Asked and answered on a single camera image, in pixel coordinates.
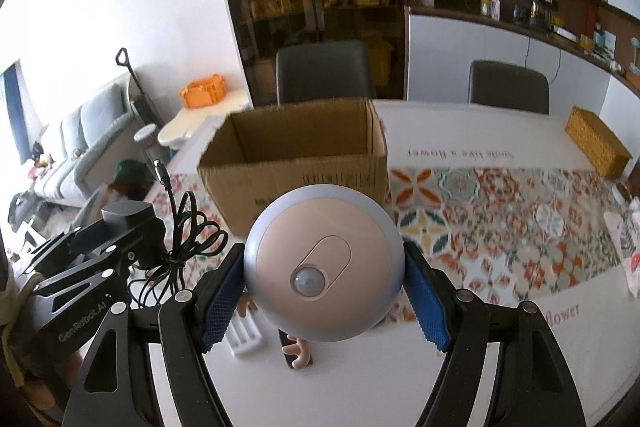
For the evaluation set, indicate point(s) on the white cylindrical air purifier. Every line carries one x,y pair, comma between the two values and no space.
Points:
146,138

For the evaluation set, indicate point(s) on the woven yellow tissue box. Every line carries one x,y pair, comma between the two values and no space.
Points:
598,142

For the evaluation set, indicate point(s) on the pink round sensor night light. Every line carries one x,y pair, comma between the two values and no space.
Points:
324,263

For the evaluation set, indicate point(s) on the white battery charger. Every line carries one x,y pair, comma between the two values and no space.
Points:
242,335

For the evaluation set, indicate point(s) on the dark chair right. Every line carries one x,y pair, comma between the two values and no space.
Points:
508,86

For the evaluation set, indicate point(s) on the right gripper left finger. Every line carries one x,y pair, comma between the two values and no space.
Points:
115,384

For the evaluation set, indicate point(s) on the orange plastic crate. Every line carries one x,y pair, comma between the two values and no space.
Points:
204,92

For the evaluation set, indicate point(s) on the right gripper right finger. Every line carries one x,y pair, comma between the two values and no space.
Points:
532,385

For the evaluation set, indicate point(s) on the black power adapter with cable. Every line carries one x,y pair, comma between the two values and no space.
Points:
161,254

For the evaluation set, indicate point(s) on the black stick vacuum cleaner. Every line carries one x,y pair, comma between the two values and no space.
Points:
139,99

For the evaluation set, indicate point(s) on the patterned tile table mat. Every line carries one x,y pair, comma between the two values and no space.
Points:
507,234

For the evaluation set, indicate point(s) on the dark chair near cabinet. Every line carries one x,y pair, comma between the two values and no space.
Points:
324,70

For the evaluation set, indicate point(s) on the brown cardboard box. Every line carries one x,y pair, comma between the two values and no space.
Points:
256,156

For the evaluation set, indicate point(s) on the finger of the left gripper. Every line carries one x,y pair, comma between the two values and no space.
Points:
82,251

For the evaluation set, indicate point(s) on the cream flower shaped kids table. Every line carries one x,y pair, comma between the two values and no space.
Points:
180,128

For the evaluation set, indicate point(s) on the white cabinet with wooden counter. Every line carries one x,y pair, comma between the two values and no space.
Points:
442,49

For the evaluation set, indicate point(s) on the green hat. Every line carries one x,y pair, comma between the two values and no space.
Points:
133,179

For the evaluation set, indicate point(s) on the grey sofa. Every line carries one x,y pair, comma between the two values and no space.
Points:
87,145

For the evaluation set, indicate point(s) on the white printed plastic bag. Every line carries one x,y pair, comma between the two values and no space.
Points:
624,232

